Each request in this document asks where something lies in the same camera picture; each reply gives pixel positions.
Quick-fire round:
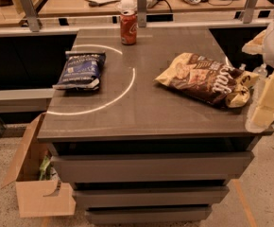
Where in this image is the cardboard box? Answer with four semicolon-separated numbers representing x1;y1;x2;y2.
2;113;76;218

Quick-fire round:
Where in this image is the grey drawer cabinet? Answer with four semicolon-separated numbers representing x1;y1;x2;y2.
36;26;274;225

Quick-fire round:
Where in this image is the red coke can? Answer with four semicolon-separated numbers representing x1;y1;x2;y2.
120;10;137;45

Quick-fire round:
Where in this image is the right metal bracket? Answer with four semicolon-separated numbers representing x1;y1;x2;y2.
241;0;258;24

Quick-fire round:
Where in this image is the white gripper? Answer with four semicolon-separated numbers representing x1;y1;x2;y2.
242;20;274;133

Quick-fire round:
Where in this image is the middle metal bracket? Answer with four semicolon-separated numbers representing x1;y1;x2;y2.
137;0;146;27

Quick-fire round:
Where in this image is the left metal bracket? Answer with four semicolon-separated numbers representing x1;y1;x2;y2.
20;0;41;32

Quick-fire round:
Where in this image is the green packet in box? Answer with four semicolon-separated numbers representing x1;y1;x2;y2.
39;156;51;181

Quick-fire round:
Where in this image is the clear plastic bottle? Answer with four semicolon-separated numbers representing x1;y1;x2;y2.
253;63;267;78

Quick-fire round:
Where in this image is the brown yellow chip bag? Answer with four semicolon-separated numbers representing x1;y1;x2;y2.
155;53;259;108

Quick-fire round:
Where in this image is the blue potato chip bag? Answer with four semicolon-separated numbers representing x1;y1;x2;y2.
53;51;106;91

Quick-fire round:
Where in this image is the metal bracket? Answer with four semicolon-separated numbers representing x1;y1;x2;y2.
137;0;146;27
20;0;41;32
241;0;258;24

